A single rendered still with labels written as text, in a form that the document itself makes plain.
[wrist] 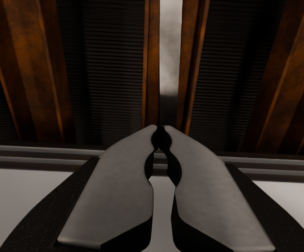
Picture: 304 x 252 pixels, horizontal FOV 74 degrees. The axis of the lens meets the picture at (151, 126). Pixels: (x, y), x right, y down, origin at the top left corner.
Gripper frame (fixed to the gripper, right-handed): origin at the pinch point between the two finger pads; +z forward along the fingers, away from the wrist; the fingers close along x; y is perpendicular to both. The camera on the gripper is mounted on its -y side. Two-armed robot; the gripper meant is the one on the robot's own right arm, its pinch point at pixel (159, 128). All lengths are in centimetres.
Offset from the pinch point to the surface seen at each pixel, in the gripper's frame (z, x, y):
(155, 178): 5.8, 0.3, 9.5
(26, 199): 5.8, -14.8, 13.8
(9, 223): 5.8, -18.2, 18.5
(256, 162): 8.0, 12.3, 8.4
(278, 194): 5.8, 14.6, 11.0
